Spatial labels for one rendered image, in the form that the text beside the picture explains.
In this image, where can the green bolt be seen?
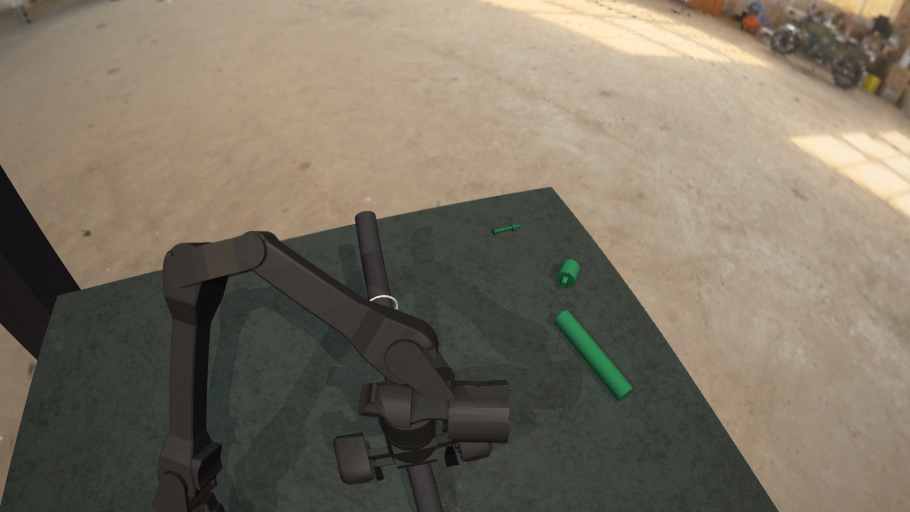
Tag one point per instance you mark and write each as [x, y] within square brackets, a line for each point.
[511, 227]

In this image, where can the green cylinder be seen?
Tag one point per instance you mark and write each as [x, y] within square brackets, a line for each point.
[593, 355]
[568, 273]

